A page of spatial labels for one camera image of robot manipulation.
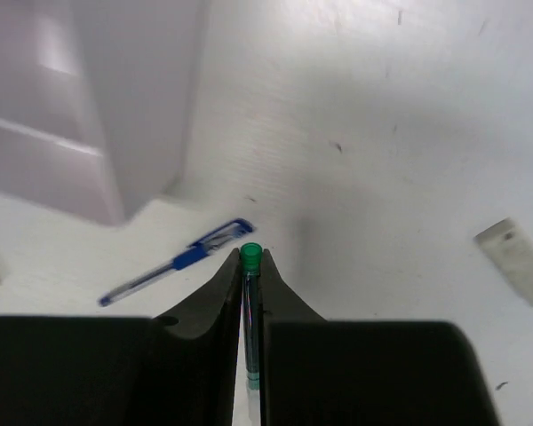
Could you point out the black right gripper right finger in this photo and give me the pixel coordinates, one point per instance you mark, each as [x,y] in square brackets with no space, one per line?
[316,371]

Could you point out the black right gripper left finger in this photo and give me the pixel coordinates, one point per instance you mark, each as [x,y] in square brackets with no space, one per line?
[177,368]

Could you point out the green gel pen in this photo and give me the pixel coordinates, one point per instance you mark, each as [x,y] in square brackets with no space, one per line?
[251,254]

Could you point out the blue ballpoint pen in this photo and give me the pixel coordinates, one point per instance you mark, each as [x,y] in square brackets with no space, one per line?
[195,252]

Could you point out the grey white eraser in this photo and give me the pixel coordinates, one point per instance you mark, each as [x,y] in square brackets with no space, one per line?
[510,250]

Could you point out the white right organizer box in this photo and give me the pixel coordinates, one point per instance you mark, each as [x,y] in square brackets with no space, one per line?
[95,101]

